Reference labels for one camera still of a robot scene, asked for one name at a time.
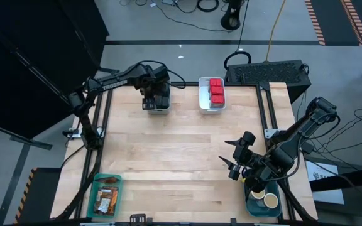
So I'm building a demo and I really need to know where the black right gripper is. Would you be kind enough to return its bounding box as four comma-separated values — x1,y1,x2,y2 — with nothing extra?
217,139,263,180

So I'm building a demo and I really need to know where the brown orange spice packet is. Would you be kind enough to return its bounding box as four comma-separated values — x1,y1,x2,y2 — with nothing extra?
101,185,119,216
93,186,114,217
97,176,119,185

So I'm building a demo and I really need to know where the grey plastic bin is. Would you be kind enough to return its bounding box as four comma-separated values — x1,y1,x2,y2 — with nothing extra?
145,82,172,116

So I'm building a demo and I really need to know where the white plastic bin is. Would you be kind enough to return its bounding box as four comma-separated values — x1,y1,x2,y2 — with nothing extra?
197,77,226,115

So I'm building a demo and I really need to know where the blue plastic bin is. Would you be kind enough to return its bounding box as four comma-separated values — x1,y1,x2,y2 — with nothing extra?
243,178,282,218

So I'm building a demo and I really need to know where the black power adapter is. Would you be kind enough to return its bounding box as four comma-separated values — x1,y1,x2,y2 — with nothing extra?
302,141,315,154

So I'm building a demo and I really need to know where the black computer case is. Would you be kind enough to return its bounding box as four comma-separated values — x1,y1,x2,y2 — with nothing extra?
224,59,312,104

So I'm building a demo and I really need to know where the white paper sign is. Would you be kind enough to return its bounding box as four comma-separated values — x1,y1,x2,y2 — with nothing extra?
305,161,345,205

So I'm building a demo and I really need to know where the black floor stand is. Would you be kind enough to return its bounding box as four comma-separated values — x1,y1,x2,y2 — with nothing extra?
220,0,243,31

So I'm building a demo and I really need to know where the small black box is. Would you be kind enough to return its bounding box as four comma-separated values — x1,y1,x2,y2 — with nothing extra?
129,213,146,226

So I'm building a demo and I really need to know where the black rig floor beam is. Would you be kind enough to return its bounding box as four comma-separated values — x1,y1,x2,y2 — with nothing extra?
309,165,362,193

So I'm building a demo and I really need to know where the green plastic bin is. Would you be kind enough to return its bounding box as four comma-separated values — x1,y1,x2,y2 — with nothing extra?
86,172,125,220

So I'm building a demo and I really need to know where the black curtain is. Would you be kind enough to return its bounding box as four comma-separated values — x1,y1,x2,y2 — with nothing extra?
0,0,110,126

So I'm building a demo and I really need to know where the black hazard-striped floor mat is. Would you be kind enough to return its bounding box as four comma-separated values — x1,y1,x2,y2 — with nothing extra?
14,167,62,225
305,0,362,47

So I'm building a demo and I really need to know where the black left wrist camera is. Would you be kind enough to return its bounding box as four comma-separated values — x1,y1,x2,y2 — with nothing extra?
151,65,170,81

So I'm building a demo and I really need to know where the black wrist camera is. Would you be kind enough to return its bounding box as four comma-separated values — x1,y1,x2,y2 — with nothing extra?
242,131,257,147
151,65,170,81

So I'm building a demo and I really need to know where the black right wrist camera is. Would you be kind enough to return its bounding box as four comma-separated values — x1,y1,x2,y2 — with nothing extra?
242,131,257,147

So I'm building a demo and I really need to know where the black table frame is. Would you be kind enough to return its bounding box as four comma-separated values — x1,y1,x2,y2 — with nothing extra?
55,80,319,226

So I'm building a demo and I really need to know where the black looped floor cable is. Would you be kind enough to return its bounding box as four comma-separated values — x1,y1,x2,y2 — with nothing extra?
223,0,253,72

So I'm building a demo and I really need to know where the yellow floor cable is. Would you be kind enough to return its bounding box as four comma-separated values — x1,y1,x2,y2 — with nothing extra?
264,0,287,63

